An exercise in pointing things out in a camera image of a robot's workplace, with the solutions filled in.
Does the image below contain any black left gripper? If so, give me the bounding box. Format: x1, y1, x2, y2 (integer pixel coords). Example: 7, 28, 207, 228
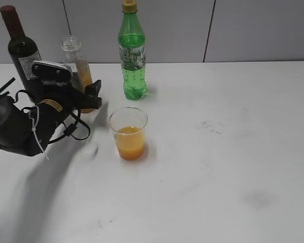
20, 61, 102, 156

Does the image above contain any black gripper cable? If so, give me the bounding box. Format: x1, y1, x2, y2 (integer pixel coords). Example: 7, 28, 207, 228
14, 90, 91, 145

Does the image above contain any transparent plastic cup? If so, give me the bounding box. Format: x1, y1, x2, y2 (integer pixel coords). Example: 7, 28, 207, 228
108, 106, 148, 161

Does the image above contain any orange juice bottle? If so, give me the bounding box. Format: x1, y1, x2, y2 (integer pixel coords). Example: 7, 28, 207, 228
60, 35, 95, 114

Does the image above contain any dark red wine bottle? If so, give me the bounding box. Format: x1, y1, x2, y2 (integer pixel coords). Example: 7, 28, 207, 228
0, 5, 43, 102

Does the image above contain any green soda bottle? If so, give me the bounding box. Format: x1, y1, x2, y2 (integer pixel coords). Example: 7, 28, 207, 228
118, 1, 147, 100

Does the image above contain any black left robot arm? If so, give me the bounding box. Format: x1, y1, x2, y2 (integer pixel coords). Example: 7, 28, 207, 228
0, 61, 102, 156

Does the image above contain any white zip tie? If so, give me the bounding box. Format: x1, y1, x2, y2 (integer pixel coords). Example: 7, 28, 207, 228
27, 105, 50, 161

